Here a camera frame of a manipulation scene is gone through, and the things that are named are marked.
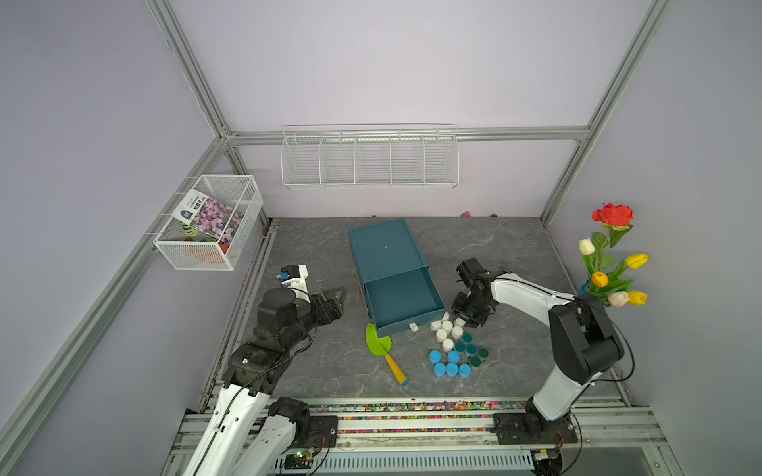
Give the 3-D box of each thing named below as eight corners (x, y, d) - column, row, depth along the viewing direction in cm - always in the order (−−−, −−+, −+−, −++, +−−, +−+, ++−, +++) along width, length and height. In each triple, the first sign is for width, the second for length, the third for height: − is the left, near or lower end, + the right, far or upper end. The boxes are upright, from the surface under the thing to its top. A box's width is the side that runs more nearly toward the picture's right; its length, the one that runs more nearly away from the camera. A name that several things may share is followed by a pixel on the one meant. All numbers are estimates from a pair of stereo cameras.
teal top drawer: (380, 359, 87) (377, 329, 70) (370, 315, 96) (365, 278, 79) (437, 344, 90) (447, 311, 73) (422, 302, 99) (427, 265, 82)
